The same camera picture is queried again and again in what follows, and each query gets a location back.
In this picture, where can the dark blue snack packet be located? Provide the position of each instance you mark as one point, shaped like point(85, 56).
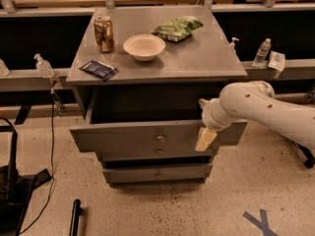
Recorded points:
point(100, 70)

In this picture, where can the white bowl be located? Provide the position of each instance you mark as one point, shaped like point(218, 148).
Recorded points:
point(144, 47)

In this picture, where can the grey drawer cabinet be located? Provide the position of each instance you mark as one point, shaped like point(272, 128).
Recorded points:
point(203, 58)

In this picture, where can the grey drawer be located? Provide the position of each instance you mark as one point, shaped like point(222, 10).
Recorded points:
point(157, 173)
point(153, 153)
point(142, 116)

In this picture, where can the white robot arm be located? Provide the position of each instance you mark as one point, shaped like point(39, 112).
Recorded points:
point(256, 101)

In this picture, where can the black bar on floor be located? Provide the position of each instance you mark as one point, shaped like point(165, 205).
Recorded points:
point(76, 212)

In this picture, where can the white paper packet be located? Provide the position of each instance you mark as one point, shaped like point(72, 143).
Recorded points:
point(276, 61)

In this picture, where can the small pump bottle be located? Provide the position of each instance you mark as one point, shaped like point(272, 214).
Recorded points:
point(233, 43)

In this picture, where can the grey top drawer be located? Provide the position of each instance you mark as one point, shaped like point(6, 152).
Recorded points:
point(142, 116)

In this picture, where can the green chip bag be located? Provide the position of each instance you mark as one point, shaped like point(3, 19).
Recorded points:
point(177, 29)

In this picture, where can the clear water bottle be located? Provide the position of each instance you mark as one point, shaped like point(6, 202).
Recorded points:
point(262, 52)

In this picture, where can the brown soda can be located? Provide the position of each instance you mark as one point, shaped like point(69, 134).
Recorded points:
point(103, 33)

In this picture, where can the grey middle drawer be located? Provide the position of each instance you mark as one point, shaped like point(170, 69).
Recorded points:
point(153, 153)

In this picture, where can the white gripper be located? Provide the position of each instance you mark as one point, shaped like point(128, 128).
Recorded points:
point(208, 116)

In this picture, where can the grey bottom drawer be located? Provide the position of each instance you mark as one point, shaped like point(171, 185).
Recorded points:
point(157, 173)

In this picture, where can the black stand base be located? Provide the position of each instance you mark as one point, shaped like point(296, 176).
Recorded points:
point(15, 190)

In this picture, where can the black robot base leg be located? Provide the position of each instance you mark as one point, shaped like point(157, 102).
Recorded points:
point(310, 158)

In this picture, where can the left hand sanitizer bottle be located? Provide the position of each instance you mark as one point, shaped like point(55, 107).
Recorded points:
point(43, 66)

